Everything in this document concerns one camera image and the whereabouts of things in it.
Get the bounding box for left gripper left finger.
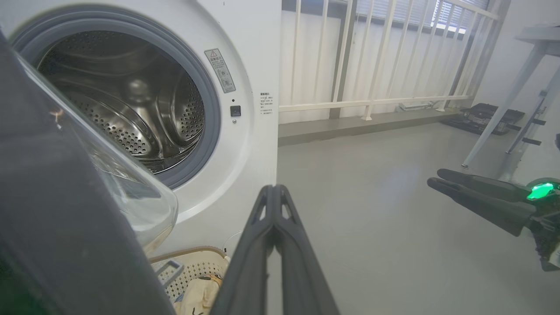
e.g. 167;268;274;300
210;184;276;315

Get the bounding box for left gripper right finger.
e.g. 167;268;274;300
273;184;340;315

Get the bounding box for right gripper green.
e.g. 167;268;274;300
427;168;560;272

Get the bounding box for cream cartoon print garment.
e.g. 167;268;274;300
175;276;221;315

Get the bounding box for black round glass washer door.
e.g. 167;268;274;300
0;31;179;315

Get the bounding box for white front-load washing machine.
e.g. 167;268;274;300
0;0;282;263

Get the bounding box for cream perforated laundry basket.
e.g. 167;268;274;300
149;246;230;315

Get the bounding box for black case on floor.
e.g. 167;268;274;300
440;103;525;135

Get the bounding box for white power strip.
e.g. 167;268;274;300
398;101;438;111

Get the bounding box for white metal railing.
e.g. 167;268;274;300
280;0;499;121

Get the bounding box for window blinds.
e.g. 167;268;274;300
357;0;488;31

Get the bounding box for grey warning sticker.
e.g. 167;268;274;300
204;48;236;93

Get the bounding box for white table frame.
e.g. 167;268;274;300
462;24;560;169

